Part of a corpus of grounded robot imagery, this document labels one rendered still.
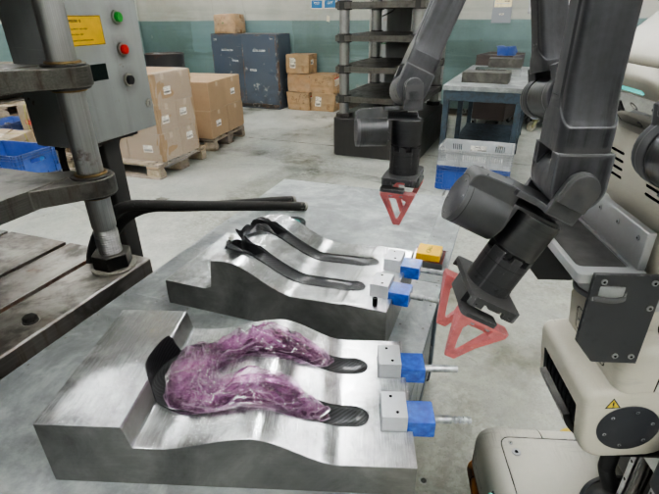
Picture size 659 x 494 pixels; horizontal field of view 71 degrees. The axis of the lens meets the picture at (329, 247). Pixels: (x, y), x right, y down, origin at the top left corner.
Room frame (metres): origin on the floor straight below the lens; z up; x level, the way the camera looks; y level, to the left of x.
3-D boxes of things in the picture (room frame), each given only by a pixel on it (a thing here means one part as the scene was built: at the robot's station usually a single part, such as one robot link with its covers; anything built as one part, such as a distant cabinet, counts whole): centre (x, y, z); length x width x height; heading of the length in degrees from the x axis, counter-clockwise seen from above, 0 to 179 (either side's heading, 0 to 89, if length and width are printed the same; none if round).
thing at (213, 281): (0.91, 0.08, 0.87); 0.50 x 0.26 x 0.14; 69
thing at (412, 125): (0.87, -0.14, 1.18); 0.07 x 0.06 x 0.07; 94
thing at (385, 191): (0.86, -0.14, 1.05); 0.07 x 0.07 x 0.09; 70
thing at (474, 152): (3.90, -1.28, 0.28); 0.61 x 0.41 x 0.15; 66
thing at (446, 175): (3.91, -1.28, 0.11); 0.61 x 0.41 x 0.22; 66
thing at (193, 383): (0.55, 0.13, 0.90); 0.26 x 0.18 x 0.08; 87
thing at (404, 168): (0.87, -0.15, 1.12); 0.10 x 0.07 x 0.07; 160
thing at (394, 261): (0.86, -0.18, 0.89); 0.13 x 0.05 x 0.05; 69
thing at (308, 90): (7.71, 0.22, 0.42); 0.86 x 0.33 x 0.83; 66
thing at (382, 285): (0.76, -0.15, 0.89); 0.13 x 0.05 x 0.05; 69
